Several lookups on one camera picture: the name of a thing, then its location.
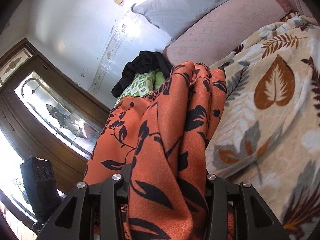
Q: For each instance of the pink quilted bolster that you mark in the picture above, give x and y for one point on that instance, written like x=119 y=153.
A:
x=219 y=32

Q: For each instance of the orange black floral shirt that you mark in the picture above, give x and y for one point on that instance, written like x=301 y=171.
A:
x=163 y=136

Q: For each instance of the wooden stained glass door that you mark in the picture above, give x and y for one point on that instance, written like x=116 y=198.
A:
x=46 y=115

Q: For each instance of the green white patterned pillow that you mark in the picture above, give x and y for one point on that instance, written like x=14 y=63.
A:
x=143 y=84

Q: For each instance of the light blue grey pillow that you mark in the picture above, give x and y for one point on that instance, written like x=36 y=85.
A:
x=175 y=16

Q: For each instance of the beige leaf print blanket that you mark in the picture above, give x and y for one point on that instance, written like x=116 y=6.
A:
x=269 y=129

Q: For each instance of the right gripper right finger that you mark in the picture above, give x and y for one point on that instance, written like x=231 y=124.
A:
x=253 y=219

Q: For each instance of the black garment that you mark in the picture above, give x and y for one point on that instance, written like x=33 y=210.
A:
x=145 y=62

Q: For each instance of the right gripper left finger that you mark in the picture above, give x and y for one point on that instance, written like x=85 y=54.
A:
x=74 y=218

